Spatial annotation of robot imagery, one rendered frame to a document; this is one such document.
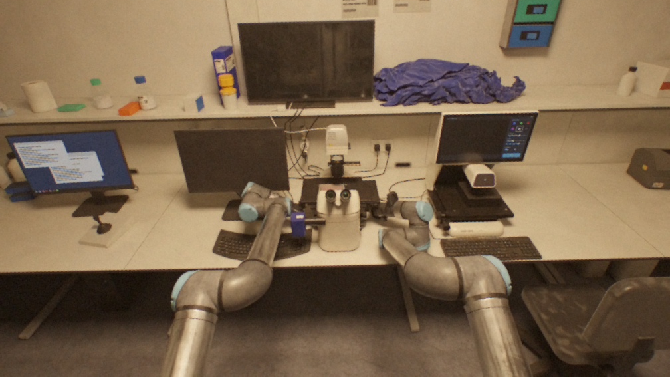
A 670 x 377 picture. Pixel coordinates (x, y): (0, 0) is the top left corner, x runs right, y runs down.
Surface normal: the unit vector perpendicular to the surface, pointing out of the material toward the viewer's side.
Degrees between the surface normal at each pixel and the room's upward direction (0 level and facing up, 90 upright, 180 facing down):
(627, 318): 90
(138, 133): 90
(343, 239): 91
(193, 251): 0
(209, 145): 86
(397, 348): 0
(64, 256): 0
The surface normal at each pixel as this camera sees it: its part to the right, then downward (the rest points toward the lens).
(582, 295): -0.02, -0.87
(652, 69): -1.00, 0.07
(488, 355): -0.84, -0.28
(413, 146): 0.01, 0.50
